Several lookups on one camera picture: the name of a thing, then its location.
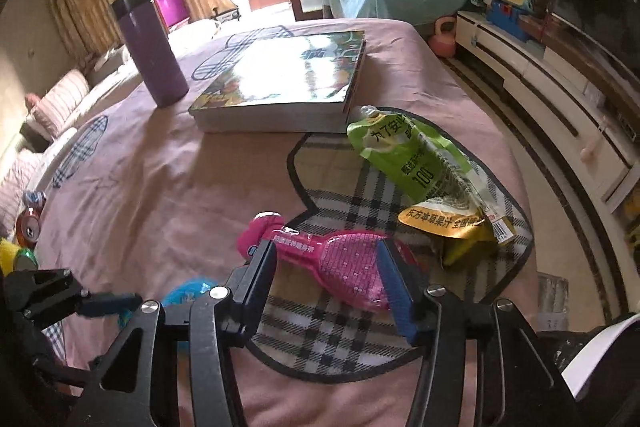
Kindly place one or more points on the green spout pouch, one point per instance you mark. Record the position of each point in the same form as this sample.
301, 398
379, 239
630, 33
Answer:
415, 157

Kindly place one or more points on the blue round packet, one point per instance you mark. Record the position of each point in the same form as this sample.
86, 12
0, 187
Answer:
187, 293

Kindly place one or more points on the large glossy picture book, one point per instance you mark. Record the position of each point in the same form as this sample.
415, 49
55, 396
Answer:
285, 72

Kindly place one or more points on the purple storage box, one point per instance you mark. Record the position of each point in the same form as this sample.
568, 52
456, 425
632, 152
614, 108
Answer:
172, 9

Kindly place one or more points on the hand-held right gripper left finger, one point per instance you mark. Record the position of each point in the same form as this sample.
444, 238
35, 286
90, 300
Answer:
261, 279

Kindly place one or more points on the brown wooden television riser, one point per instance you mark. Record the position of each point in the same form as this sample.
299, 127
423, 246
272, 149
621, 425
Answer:
535, 28

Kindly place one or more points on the striped pink pillow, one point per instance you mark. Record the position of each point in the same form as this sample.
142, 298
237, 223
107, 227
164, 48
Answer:
20, 189
60, 99

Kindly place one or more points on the pink blanket with plaid patches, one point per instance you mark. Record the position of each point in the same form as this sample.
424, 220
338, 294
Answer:
165, 192

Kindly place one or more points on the purple thermos bottle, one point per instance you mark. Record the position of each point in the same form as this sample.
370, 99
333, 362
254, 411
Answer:
155, 52

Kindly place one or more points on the pink kettlebell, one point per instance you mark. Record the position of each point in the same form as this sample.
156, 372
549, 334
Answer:
444, 39

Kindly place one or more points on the light sofa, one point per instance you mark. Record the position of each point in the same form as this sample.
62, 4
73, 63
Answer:
107, 67

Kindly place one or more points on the white television cabinet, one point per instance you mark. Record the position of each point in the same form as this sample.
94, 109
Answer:
550, 82

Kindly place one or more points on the yellow drink pouch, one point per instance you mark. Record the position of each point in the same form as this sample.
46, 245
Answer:
450, 227

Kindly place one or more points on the pink hairbrush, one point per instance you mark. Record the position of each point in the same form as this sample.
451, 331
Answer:
345, 267

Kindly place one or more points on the yellow green round container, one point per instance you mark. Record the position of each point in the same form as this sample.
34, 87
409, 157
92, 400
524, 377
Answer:
17, 257

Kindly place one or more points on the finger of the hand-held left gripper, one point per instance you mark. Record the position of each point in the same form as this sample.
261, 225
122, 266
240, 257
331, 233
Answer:
107, 303

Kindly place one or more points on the red drink can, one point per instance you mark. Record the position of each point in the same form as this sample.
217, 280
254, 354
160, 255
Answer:
31, 224

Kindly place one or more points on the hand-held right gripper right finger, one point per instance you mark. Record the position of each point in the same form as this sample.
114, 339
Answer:
397, 294

